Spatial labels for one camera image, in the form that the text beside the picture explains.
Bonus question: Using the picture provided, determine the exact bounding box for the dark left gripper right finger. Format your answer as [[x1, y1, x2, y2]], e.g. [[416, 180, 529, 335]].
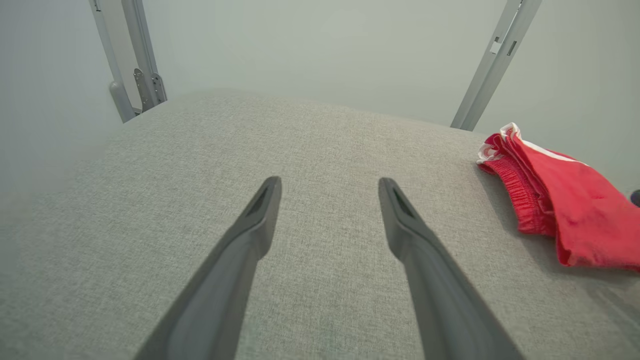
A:
[[378, 177, 525, 360]]

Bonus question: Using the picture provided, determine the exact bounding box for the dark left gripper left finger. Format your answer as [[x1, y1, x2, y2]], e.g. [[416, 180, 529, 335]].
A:
[[134, 176, 283, 360]]

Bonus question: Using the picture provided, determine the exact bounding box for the red white striped shirt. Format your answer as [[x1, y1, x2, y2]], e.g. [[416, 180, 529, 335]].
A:
[[476, 122, 640, 273]]

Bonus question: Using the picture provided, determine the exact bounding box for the plain grey metal post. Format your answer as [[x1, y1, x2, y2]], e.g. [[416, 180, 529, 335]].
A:
[[450, 0, 543, 132]]

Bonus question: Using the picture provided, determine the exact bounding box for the grey metal post with bracket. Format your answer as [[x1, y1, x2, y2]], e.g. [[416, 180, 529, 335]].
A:
[[89, 0, 168, 124]]

